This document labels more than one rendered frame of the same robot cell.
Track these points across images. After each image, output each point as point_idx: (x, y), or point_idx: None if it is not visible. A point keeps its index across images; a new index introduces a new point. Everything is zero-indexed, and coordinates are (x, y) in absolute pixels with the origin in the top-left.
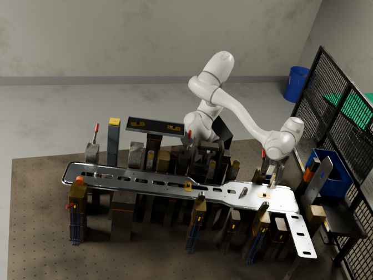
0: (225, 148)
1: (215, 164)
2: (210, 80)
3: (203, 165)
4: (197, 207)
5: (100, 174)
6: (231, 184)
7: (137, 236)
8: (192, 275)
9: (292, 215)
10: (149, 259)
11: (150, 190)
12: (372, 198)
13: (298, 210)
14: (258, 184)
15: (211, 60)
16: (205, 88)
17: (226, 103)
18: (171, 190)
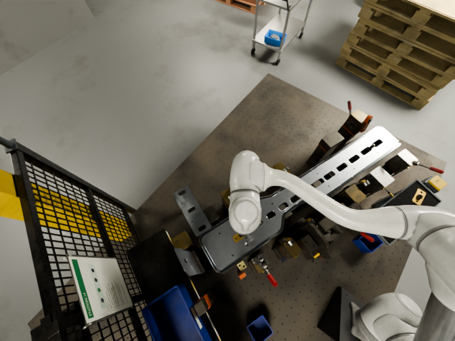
0: (332, 327)
1: (306, 222)
2: (432, 218)
3: (317, 225)
4: (282, 164)
5: (371, 149)
6: (277, 225)
7: (305, 168)
8: None
9: (205, 229)
10: (285, 160)
11: (326, 162)
12: (117, 277)
13: (201, 241)
14: (254, 248)
15: None
16: (416, 206)
17: (362, 210)
18: (313, 174)
